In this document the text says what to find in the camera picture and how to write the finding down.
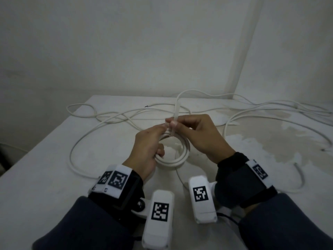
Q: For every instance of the person's right thumb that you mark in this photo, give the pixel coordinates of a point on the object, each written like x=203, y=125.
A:
x=175, y=125

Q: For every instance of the person's left forearm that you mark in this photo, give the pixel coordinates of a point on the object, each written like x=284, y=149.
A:
x=83, y=226

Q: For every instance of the person's right hand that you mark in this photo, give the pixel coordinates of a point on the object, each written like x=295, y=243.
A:
x=208, y=137

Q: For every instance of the person's right forearm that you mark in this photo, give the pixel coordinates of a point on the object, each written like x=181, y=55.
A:
x=283, y=226

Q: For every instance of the person's left thumb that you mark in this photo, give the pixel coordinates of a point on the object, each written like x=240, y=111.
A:
x=160, y=151

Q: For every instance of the person's left hand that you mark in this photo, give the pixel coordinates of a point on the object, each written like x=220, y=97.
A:
x=144, y=150

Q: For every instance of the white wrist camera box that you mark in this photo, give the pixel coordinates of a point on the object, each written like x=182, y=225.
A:
x=159, y=218
x=201, y=197

